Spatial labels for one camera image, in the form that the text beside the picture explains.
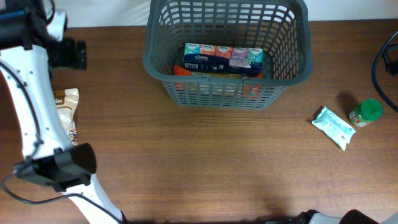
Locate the orange red pasta packet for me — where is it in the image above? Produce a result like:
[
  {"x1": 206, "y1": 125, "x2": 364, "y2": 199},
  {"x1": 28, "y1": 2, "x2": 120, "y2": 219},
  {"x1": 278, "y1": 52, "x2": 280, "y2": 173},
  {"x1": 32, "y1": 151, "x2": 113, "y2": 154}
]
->
[{"x1": 173, "y1": 64, "x2": 264, "y2": 100}]

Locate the beige breadcrumb bag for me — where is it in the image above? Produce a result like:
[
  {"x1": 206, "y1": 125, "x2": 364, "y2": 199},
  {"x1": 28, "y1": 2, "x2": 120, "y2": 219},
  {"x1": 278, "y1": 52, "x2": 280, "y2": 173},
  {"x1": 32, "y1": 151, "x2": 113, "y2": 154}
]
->
[{"x1": 53, "y1": 88, "x2": 80, "y2": 146}]

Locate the Kleenex tissue multipack box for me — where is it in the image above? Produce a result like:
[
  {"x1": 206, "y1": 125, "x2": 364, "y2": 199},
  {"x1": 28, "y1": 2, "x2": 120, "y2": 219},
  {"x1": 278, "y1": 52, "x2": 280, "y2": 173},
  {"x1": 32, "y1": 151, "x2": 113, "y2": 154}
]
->
[{"x1": 183, "y1": 43, "x2": 264, "y2": 77}]

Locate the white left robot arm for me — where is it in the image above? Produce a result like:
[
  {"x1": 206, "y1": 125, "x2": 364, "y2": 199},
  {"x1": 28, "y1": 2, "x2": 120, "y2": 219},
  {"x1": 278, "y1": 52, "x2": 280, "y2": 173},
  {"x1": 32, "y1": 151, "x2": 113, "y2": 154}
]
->
[{"x1": 1, "y1": 0, "x2": 127, "y2": 223}]

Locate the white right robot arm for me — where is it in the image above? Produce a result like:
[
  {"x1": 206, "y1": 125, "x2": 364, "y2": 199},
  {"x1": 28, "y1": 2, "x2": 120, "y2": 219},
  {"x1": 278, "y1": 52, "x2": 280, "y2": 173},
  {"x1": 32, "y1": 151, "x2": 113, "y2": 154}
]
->
[{"x1": 292, "y1": 209, "x2": 397, "y2": 224}]

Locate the grey plastic basket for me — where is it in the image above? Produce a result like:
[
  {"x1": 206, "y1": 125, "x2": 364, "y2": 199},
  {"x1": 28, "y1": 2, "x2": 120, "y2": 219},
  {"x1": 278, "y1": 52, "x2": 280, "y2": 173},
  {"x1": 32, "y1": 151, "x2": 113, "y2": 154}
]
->
[{"x1": 143, "y1": 0, "x2": 313, "y2": 110}]

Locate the light green wipes packet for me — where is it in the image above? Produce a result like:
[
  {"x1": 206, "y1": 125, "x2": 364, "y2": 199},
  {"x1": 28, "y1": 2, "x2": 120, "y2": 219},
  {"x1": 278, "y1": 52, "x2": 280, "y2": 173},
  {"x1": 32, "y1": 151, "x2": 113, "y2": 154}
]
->
[{"x1": 312, "y1": 107, "x2": 356, "y2": 151}]

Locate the green lid jar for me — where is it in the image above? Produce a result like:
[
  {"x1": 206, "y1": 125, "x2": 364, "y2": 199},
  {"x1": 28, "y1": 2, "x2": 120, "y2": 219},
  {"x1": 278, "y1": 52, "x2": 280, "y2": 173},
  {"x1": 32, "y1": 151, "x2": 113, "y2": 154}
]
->
[{"x1": 349, "y1": 99, "x2": 383, "y2": 127}]

